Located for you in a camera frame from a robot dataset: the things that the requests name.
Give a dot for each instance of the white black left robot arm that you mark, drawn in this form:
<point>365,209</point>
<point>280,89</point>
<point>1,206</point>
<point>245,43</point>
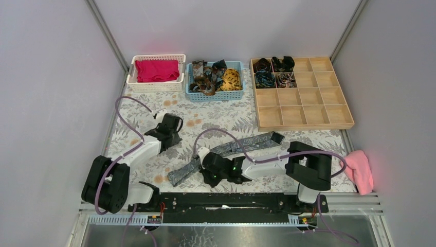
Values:
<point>107,185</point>

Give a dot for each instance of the pink cloth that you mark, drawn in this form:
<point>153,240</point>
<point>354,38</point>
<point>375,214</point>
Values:
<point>359,172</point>

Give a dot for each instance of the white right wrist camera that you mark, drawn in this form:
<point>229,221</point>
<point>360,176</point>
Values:
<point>201,153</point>

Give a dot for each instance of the grey leaf pattern tie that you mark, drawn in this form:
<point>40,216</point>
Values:
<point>257,142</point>

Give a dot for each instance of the dark navy red tie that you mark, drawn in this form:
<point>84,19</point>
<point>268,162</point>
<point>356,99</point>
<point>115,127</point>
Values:
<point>215,73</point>

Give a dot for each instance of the floral tablecloth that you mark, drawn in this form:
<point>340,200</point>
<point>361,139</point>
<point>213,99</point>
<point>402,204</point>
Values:
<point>207,123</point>

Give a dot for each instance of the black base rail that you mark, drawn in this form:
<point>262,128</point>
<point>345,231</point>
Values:
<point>262,208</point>

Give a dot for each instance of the rolled black tie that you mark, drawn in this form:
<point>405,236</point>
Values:
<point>286,64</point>

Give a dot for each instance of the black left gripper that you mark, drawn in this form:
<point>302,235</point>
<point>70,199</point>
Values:
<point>170,122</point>

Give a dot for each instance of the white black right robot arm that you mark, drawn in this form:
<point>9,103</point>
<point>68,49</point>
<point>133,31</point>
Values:
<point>309,166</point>

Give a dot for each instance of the light blue plastic basket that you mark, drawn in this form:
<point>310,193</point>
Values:
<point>220,95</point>

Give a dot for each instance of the yellow patterned tie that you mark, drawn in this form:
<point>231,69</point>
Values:
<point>231,81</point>

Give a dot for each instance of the white plastic basket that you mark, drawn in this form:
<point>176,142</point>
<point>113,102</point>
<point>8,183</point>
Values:
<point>170,86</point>

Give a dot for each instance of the rolled navy blue tie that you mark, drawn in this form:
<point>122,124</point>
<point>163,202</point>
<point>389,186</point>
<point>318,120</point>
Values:
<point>264,80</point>

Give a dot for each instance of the rolled dark red tie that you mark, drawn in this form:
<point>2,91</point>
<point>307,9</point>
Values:
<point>263,65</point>

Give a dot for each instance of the magenta cloth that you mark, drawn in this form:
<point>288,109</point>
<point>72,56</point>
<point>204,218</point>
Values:
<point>150,71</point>

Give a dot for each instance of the orange floral tie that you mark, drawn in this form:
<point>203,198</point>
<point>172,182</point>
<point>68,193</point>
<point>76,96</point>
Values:
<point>202,78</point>

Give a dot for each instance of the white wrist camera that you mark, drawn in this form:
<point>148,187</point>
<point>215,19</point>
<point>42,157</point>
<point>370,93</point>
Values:
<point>159,115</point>
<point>201,153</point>

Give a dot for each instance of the rolled multicolour tie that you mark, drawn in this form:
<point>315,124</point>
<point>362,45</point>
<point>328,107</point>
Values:
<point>286,80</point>

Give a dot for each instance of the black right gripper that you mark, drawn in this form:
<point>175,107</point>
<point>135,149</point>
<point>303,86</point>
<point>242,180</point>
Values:
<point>212,182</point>

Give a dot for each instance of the wooden compartment tray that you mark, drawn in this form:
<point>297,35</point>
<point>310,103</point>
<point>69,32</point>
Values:
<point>317,103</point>

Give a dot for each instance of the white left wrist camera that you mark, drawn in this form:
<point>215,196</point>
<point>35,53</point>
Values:
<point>159,115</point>

